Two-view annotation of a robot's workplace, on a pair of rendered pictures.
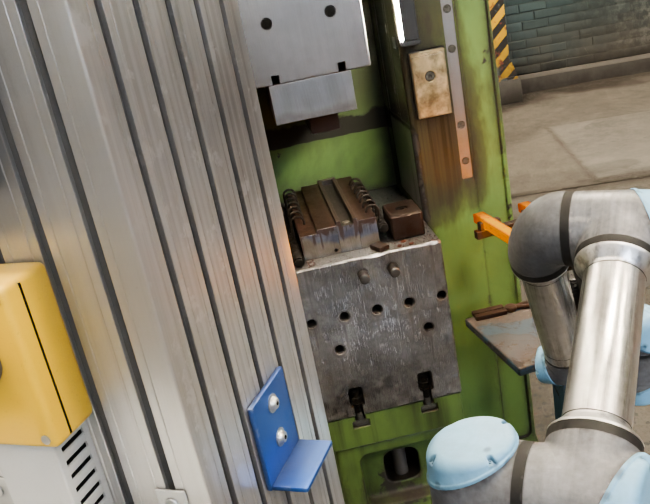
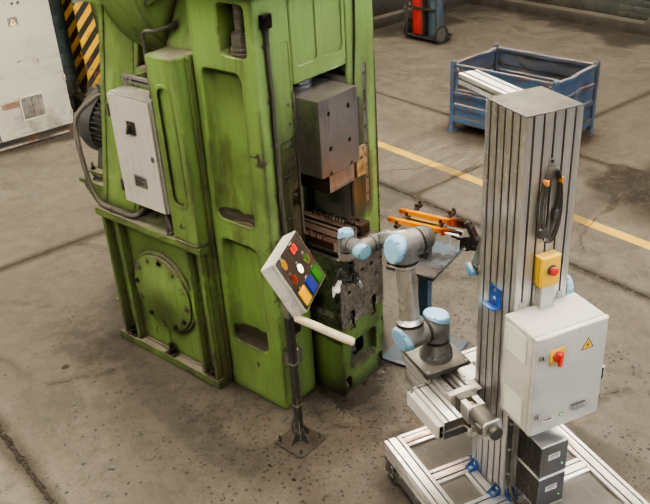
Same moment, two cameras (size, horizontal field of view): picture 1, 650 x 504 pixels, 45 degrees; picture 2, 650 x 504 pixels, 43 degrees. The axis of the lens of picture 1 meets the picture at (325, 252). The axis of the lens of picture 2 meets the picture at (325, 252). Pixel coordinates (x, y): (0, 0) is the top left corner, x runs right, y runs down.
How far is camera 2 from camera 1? 320 cm
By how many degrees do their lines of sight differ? 41
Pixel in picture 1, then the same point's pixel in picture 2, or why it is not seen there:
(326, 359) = (345, 299)
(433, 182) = (357, 205)
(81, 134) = (568, 224)
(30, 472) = (548, 292)
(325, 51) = (347, 156)
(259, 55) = (327, 163)
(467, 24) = (370, 131)
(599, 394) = not seen: hidden behind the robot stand
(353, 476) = (347, 355)
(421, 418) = (371, 317)
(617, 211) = not seen: hidden behind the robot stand
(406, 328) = (369, 275)
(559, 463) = not seen: hidden behind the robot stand
